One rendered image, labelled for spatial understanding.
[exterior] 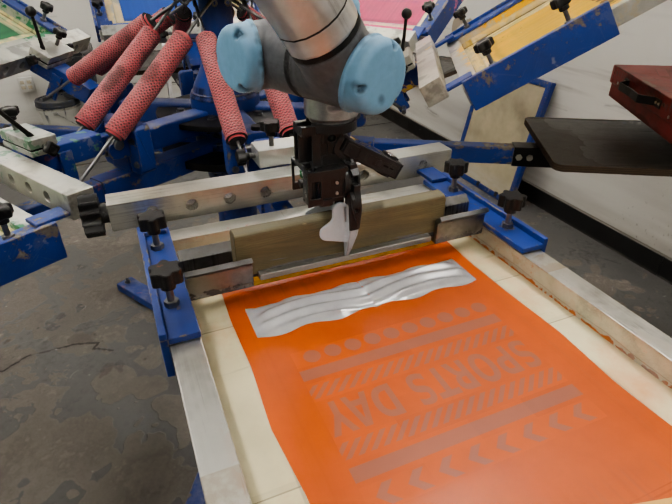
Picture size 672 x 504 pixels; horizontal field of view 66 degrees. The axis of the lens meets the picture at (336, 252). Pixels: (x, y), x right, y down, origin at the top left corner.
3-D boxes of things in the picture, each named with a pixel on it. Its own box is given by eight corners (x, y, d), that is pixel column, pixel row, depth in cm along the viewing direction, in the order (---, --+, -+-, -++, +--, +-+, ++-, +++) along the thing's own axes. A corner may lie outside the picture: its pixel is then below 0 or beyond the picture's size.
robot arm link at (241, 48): (267, 29, 50) (346, 18, 57) (205, 18, 57) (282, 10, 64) (272, 109, 55) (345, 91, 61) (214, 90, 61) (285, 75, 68)
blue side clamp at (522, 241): (540, 273, 86) (549, 237, 82) (516, 280, 84) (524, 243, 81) (440, 202, 110) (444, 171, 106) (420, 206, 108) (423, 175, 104)
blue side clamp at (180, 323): (207, 367, 67) (199, 325, 64) (167, 378, 66) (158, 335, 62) (173, 256, 91) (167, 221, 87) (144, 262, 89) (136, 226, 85)
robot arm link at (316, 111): (345, 77, 73) (370, 90, 67) (344, 109, 76) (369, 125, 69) (295, 82, 71) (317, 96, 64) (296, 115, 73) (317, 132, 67)
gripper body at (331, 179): (291, 192, 79) (288, 114, 73) (343, 183, 82) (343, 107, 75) (309, 213, 73) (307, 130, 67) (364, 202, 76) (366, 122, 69)
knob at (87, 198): (123, 239, 88) (114, 200, 84) (88, 246, 86) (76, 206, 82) (121, 220, 94) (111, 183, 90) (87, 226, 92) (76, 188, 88)
